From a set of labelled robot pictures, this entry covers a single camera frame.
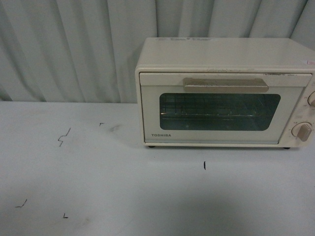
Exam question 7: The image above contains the cream oven door with handle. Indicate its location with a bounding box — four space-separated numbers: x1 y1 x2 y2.
138 72 315 148

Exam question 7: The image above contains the cream Toshiba toaster oven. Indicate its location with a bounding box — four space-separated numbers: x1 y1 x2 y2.
135 38 315 145

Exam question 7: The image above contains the lower beige oven knob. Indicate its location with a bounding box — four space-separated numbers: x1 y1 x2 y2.
291 122 312 142

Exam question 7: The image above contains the beige oven knob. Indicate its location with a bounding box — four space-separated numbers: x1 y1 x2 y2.
291 122 312 142
308 91 315 107

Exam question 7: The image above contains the upper beige oven knob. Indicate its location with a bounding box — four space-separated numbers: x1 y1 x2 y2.
308 91 315 107

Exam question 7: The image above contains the white pleated curtain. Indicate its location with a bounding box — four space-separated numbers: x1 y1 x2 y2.
0 0 315 103

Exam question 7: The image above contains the wire oven rack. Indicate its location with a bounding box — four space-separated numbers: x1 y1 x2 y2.
159 93 248 116

